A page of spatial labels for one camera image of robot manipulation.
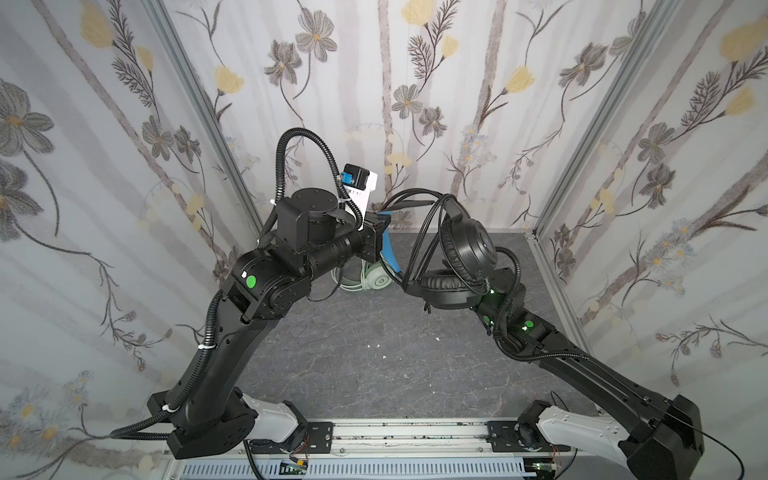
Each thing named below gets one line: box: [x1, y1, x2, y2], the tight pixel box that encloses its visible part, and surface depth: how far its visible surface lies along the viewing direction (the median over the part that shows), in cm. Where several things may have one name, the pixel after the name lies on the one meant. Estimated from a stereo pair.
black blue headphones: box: [380, 188, 498, 309], surface depth 43 cm
